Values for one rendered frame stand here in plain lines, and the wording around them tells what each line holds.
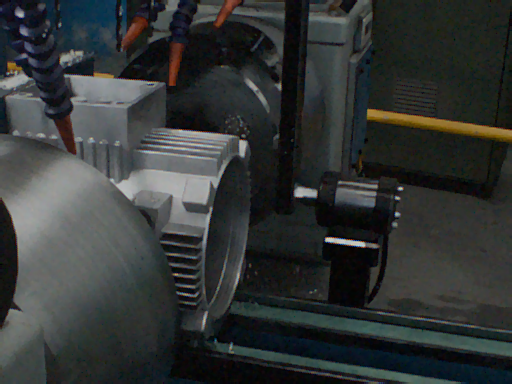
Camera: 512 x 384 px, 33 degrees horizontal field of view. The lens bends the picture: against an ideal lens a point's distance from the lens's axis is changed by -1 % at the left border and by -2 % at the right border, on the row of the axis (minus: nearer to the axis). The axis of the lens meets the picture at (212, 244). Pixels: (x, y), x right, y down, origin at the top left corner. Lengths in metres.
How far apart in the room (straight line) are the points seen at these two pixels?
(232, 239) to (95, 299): 0.40
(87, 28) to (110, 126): 6.08
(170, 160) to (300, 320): 0.22
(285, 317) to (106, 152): 0.26
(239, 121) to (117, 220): 0.44
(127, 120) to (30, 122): 0.10
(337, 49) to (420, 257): 0.36
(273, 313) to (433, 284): 0.42
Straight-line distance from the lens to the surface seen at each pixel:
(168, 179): 0.77
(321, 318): 0.89
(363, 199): 0.90
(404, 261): 1.33
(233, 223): 0.89
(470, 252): 1.39
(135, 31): 0.90
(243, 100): 0.99
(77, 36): 6.90
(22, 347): 0.36
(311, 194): 0.92
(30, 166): 0.56
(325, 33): 1.19
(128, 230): 0.57
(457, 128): 3.04
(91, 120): 0.77
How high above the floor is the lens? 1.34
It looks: 24 degrees down
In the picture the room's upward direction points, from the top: 1 degrees clockwise
